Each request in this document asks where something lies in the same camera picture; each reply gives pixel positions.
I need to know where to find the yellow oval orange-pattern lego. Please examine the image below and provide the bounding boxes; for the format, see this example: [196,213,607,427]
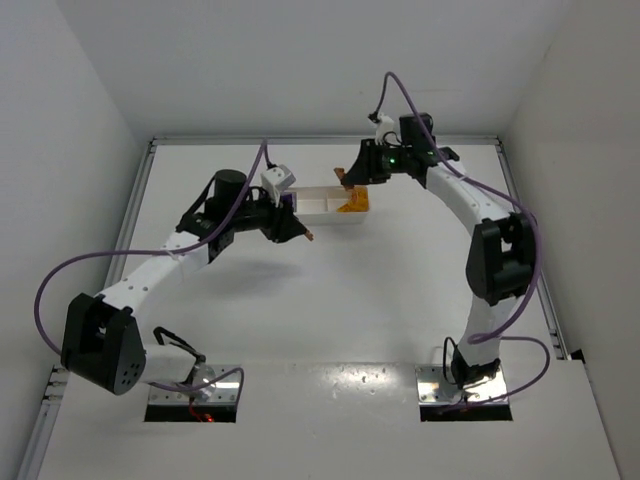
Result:
[351,186,369,211]

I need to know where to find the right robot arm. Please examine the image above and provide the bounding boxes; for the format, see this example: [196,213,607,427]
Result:
[340,112,539,388]

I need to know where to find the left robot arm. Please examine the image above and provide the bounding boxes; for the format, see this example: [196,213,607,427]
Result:
[61,165,311,395]

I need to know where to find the white three-compartment tray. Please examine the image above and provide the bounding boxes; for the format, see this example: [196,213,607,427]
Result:
[285,186,370,226]

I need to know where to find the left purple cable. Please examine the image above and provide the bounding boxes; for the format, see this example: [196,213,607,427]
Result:
[33,139,281,401]

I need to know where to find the purple cable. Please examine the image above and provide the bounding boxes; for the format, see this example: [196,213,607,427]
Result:
[33,139,281,401]
[369,71,551,412]

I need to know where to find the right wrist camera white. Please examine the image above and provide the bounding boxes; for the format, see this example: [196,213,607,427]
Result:
[368,112,395,145]

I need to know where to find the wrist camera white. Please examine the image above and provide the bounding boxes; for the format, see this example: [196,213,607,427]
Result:
[368,112,395,145]
[261,165,296,207]

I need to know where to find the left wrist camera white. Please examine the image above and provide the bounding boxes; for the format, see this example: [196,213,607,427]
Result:
[261,165,296,207]

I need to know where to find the back aluminium frame rail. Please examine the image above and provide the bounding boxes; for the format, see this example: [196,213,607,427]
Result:
[151,135,501,146]

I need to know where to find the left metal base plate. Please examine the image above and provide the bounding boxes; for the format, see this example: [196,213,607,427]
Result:
[148,364,244,407]

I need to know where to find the metal base plate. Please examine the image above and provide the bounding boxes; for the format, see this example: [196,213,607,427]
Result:
[148,364,244,407]
[416,364,509,407]

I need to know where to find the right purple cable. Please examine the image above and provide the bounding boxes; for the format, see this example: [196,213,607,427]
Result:
[369,71,551,412]

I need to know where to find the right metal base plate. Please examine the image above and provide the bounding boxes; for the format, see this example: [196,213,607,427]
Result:
[416,364,509,407]

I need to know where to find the left aluminium frame rail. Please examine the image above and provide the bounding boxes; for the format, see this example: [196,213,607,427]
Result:
[14,140,155,480]

